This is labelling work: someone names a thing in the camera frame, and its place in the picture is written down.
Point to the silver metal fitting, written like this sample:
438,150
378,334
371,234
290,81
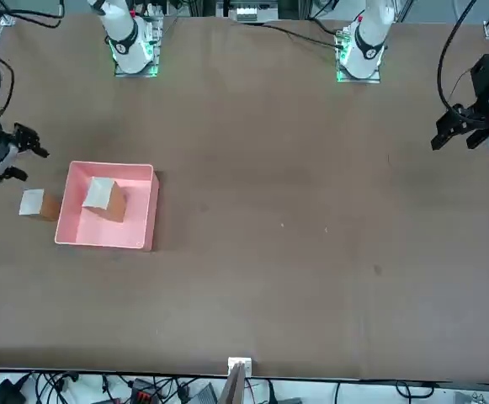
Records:
469,397

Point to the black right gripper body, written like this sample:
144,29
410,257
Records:
0,134

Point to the pink plastic tray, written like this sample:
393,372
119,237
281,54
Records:
101,235

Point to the kraft carton white inside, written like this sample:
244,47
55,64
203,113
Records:
101,193
31,202

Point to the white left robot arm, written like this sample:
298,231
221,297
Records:
370,42

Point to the large black power adapter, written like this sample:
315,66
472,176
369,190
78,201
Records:
4,393

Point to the red and black plug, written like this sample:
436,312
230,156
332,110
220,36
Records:
145,391

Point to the grey ribbed power adapter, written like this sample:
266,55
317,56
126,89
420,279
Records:
204,395

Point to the white post bracket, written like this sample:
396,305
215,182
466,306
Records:
246,363

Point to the upright camera post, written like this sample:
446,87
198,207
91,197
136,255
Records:
233,387

